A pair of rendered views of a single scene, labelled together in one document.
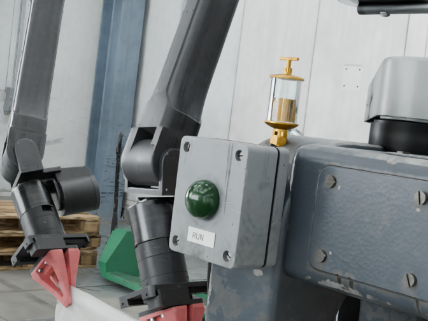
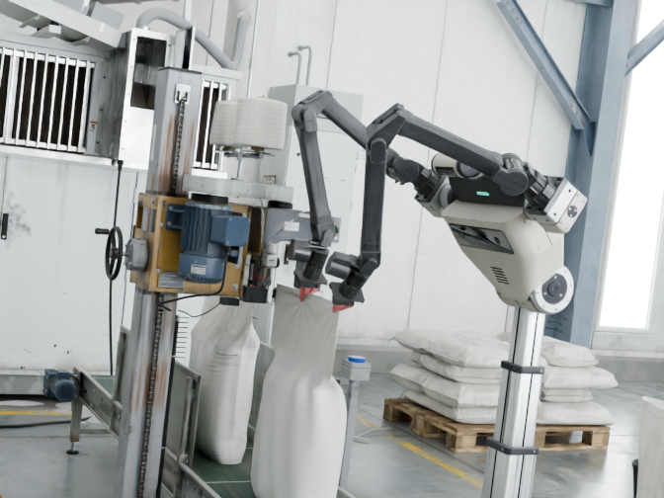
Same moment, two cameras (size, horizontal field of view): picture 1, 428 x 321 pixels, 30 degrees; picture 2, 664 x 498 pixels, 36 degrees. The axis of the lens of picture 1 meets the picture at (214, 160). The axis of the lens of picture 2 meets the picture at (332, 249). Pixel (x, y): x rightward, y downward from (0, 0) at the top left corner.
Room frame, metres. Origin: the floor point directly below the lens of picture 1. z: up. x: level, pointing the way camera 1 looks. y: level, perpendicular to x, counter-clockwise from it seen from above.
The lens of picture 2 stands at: (4.04, 0.98, 1.40)
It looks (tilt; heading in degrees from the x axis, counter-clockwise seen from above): 3 degrees down; 196
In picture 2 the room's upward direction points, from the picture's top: 7 degrees clockwise
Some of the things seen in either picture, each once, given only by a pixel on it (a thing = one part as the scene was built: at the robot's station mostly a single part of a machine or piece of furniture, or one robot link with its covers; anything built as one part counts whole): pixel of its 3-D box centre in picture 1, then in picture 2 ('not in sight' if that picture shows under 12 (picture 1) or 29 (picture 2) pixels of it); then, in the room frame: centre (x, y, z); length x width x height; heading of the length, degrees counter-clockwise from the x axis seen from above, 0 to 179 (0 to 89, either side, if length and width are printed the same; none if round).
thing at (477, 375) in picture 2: not in sight; (459, 366); (-2.25, 0.10, 0.44); 0.66 x 0.42 x 0.14; 37
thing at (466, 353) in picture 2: not in sight; (487, 353); (-2.13, 0.28, 0.56); 0.66 x 0.42 x 0.15; 133
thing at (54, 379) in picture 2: not in sight; (63, 383); (-0.27, -1.50, 0.35); 0.30 x 0.15 x 0.15; 43
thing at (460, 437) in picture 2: not in sight; (495, 422); (-2.49, 0.34, 0.07); 1.20 x 0.82 x 0.14; 135
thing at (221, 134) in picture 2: not in sight; (231, 124); (0.78, -0.36, 1.61); 0.15 x 0.14 x 0.17; 43
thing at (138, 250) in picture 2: not in sight; (135, 254); (1.02, -0.55, 1.14); 0.11 x 0.06 x 0.11; 43
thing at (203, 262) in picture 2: not in sight; (205, 242); (1.08, -0.28, 1.21); 0.15 x 0.15 x 0.25
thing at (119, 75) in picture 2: not in sight; (133, 98); (-1.12, -1.74, 1.82); 0.51 x 0.27 x 0.71; 43
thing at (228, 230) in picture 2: not in sight; (229, 233); (1.11, -0.19, 1.25); 0.10 x 0.08 x 0.12; 158
